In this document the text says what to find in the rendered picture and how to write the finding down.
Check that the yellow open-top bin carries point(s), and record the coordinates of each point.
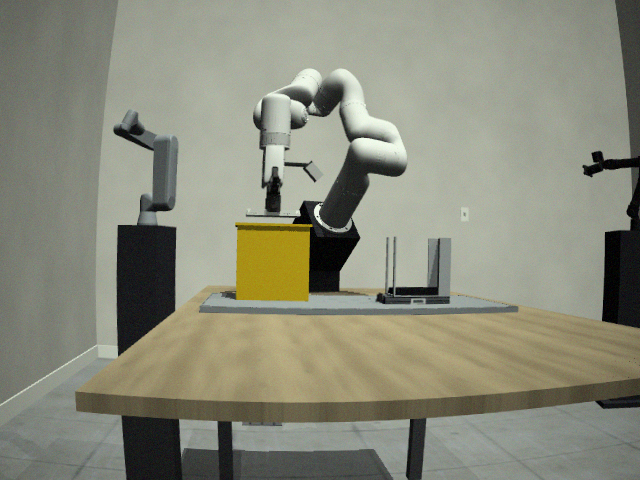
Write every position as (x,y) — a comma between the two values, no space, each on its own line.
(272,261)

